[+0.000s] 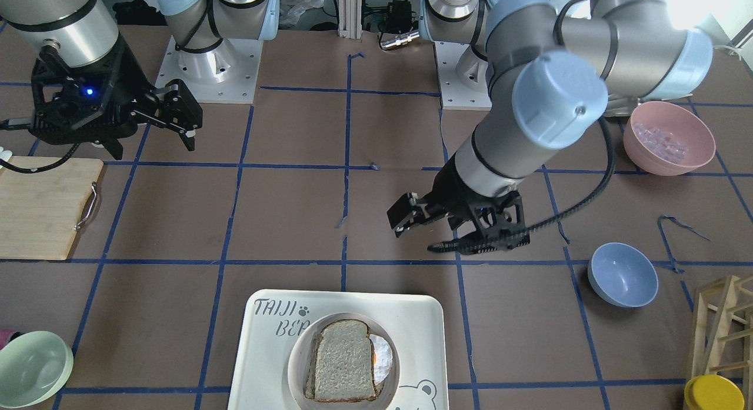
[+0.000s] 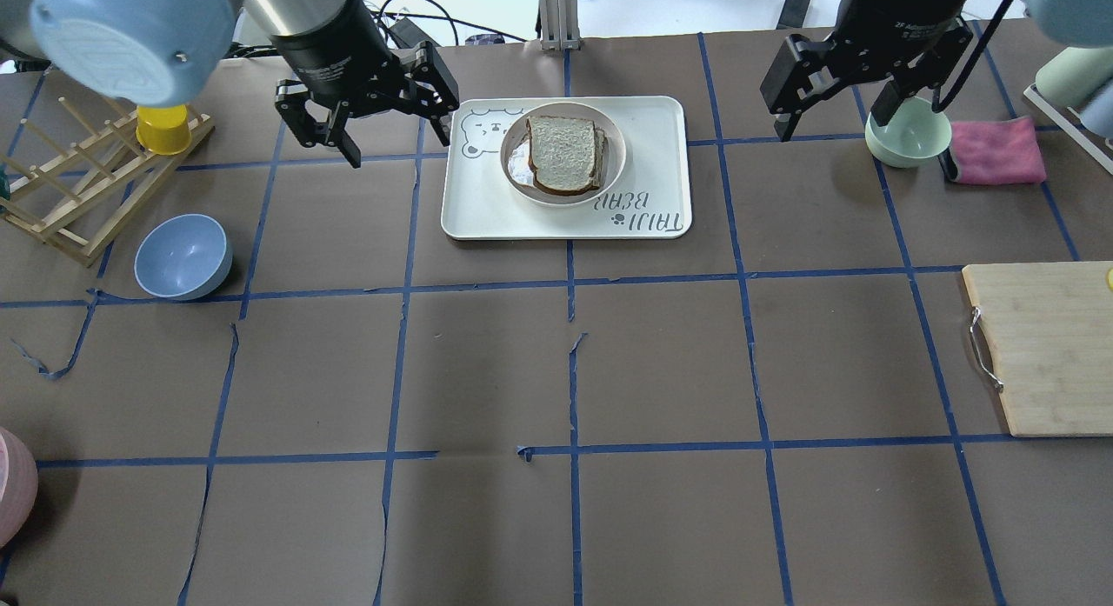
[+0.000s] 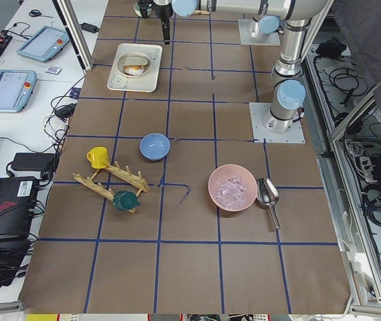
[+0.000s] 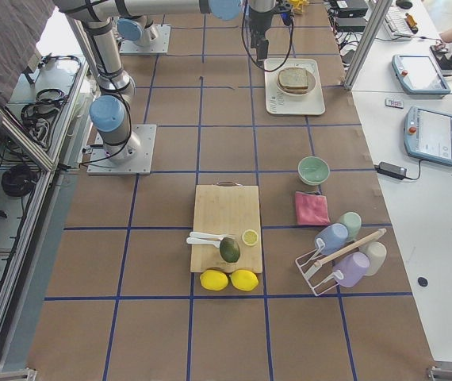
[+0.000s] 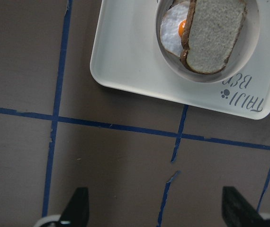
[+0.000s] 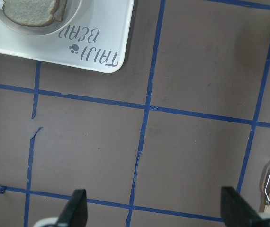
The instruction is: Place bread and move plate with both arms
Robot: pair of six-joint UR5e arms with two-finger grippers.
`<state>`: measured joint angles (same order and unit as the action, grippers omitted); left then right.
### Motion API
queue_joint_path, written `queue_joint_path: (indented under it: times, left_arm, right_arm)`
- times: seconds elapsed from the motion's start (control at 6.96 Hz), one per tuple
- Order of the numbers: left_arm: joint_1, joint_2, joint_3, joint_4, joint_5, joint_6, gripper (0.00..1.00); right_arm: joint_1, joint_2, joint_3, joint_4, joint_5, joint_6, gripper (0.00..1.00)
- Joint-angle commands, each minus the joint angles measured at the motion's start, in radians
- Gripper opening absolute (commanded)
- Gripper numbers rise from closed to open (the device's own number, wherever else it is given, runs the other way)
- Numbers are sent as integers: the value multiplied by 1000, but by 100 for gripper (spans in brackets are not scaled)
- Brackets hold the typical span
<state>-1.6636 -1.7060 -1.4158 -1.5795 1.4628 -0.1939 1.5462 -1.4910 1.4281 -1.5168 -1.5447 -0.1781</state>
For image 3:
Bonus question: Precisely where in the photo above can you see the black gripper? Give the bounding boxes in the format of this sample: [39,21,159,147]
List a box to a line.
[153,0,172,45]

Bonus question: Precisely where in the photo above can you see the cream round plate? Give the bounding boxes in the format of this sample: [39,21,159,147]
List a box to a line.
[116,52,152,78]

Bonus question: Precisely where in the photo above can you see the bread slice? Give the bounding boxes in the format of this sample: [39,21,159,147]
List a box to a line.
[123,56,150,66]

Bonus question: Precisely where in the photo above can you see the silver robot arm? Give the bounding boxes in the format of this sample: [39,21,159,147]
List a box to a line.
[251,15,280,37]
[150,1,328,126]

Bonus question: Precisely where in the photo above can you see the green bowl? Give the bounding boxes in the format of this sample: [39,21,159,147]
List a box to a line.
[134,0,153,19]

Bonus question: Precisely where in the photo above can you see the wooden cutting board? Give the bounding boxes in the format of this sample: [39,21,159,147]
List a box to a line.
[192,10,210,15]

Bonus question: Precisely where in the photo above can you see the fried egg toy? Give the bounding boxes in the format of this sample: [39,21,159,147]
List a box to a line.
[123,65,146,76]

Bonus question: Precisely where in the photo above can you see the cream rectangular bear tray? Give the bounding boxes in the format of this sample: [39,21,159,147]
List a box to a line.
[107,43,162,92]

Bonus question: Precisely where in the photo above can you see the black power adapter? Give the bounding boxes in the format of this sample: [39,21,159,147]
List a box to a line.
[80,23,100,33]

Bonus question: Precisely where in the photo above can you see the far teach pendant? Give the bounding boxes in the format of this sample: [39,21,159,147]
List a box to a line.
[17,25,70,62]

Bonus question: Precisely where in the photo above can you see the teach pendant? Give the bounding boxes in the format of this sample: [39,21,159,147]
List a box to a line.
[0,70,37,113]
[17,25,70,62]

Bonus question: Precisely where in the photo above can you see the blue bowl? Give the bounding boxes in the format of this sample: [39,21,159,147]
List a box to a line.
[140,133,170,161]

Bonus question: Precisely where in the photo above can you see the yellow cup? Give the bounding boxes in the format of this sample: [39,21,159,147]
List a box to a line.
[86,146,110,169]

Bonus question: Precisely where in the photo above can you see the wooden peg rack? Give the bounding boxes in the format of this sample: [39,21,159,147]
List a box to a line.
[73,160,150,215]

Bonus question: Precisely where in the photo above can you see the near teach pendant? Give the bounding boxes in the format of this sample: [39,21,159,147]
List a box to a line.
[0,70,37,113]

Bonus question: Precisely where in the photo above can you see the pink bowl with ice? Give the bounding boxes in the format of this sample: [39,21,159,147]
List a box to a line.
[208,164,257,211]

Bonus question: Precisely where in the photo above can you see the dark green cup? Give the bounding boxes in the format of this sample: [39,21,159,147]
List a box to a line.
[113,190,140,212]

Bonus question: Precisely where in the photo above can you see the metal scoop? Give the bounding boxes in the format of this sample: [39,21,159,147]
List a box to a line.
[257,177,281,229]

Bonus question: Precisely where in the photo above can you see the black computer box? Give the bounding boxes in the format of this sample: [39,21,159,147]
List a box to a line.
[0,176,39,240]

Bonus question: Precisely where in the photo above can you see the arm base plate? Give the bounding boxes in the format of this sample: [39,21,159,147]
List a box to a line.
[238,19,280,47]
[249,102,305,144]

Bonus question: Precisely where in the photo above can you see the aluminium frame post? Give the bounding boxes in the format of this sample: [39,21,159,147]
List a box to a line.
[52,0,94,72]

